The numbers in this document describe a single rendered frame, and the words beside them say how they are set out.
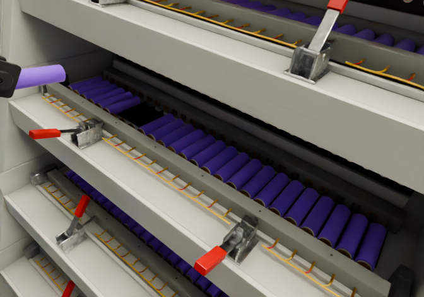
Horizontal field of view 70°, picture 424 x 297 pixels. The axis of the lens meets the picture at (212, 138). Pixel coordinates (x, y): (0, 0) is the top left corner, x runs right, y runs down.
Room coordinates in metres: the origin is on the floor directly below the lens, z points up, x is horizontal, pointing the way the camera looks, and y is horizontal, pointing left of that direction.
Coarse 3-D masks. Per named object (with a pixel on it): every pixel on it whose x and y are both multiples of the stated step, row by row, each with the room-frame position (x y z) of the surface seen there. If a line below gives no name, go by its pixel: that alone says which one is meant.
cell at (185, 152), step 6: (204, 138) 0.42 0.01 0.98; (210, 138) 0.42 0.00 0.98; (192, 144) 0.40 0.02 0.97; (198, 144) 0.40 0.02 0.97; (204, 144) 0.41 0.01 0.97; (210, 144) 0.42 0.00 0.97; (186, 150) 0.38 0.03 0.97; (192, 150) 0.39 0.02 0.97; (198, 150) 0.40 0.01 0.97; (186, 156) 0.38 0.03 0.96; (192, 156) 0.38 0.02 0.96
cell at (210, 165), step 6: (228, 150) 0.40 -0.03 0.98; (234, 150) 0.40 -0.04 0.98; (216, 156) 0.38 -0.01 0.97; (222, 156) 0.38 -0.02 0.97; (228, 156) 0.39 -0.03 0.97; (234, 156) 0.40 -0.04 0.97; (210, 162) 0.37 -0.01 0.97; (216, 162) 0.37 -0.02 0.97; (222, 162) 0.38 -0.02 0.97; (210, 168) 0.36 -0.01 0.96; (216, 168) 0.37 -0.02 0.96; (210, 174) 0.36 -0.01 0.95
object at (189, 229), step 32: (64, 64) 0.54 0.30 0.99; (96, 64) 0.60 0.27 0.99; (128, 64) 0.58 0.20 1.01; (32, 96) 0.49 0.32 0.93; (192, 96) 0.50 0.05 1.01; (32, 128) 0.43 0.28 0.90; (64, 128) 0.42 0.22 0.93; (256, 128) 0.44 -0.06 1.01; (64, 160) 0.39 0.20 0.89; (96, 160) 0.36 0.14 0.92; (128, 160) 0.37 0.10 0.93; (320, 160) 0.39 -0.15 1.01; (128, 192) 0.32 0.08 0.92; (160, 192) 0.32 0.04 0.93; (384, 192) 0.35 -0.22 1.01; (160, 224) 0.29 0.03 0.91; (192, 224) 0.29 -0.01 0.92; (224, 224) 0.29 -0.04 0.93; (192, 256) 0.27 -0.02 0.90; (256, 256) 0.26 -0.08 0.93; (384, 256) 0.29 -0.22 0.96; (416, 256) 0.29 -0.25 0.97; (224, 288) 0.25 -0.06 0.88; (256, 288) 0.23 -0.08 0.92; (288, 288) 0.23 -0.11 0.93; (320, 288) 0.24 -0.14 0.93; (416, 288) 0.24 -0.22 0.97
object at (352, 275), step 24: (48, 96) 0.47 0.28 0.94; (72, 96) 0.46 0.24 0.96; (120, 120) 0.42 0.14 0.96; (120, 144) 0.38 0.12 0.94; (144, 144) 0.37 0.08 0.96; (168, 168) 0.35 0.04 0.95; (192, 168) 0.34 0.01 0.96; (216, 192) 0.31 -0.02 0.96; (240, 216) 0.30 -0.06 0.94; (264, 216) 0.29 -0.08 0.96; (288, 240) 0.27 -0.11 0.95; (312, 240) 0.27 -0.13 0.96; (312, 264) 0.25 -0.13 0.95; (336, 264) 0.25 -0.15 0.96; (360, 288) 0.23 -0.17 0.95; (384, 288) 0.23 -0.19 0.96
